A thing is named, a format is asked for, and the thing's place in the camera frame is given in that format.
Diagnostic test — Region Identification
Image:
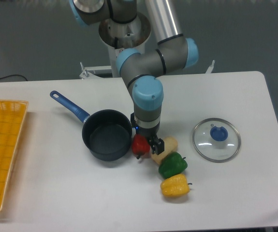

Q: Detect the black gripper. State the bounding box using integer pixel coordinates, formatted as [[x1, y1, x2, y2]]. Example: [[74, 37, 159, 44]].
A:
[[131, 113, 164, 155]]

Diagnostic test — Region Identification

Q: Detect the red bell pepper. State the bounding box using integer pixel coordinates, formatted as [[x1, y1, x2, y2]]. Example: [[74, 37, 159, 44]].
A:
[[131, 134, 150, 159]]

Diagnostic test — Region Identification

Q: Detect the dark pot blue handle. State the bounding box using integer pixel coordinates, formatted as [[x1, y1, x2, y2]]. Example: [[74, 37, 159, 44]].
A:
[[50, 90, 132, 161]]

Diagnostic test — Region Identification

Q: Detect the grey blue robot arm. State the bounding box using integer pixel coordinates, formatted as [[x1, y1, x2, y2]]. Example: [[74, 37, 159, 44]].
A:
[[69, 0, 199, 154]]

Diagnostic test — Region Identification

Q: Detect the green bell pepper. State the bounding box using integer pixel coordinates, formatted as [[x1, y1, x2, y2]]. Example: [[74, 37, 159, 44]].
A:
[[158, 152, 188, 179]]

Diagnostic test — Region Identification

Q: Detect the yellow bell pepper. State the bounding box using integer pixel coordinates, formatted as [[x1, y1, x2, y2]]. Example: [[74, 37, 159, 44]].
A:
[[160, 174, 192, 198]]

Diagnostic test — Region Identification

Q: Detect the beige bread loaf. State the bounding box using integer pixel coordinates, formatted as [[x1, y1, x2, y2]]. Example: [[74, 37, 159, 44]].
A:
[[151, 136, 178, 165]]

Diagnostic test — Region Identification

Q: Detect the glass lid blue knob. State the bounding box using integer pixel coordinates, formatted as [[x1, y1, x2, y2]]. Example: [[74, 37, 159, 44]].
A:
[[192, 118, 241, 163]]

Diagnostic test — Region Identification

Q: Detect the yellow woven basket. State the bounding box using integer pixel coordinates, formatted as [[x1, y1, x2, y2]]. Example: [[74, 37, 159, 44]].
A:
[[0, 100, 29, 211]]

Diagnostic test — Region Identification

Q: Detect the white table bracket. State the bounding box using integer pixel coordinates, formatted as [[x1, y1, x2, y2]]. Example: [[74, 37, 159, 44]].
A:
[[205, 60, 215, 74]]

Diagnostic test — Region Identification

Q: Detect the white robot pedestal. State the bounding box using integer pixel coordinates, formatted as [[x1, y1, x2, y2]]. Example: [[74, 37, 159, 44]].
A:
[[79, 12, 154, 80]]

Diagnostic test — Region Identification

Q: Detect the black floor cable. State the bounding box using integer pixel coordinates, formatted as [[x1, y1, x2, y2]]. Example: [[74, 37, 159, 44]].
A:
[[0, 74, 29, 82]]

